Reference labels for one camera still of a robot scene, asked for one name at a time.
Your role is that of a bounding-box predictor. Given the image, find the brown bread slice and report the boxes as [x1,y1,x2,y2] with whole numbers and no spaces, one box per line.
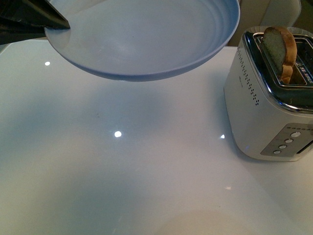
[262,26,297,84]

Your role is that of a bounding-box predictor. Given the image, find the white chrome two-slot toaster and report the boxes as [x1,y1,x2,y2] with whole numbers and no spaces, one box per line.
[224,26,313,162]

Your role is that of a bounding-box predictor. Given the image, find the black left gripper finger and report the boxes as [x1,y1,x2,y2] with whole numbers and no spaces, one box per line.
[0,0,70,45]

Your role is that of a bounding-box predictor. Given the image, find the light blue plate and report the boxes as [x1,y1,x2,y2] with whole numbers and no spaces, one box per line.
[45,0,240,81]

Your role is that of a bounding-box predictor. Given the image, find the beige chair right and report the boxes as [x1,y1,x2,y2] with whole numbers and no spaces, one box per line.
[239,0,301,29]

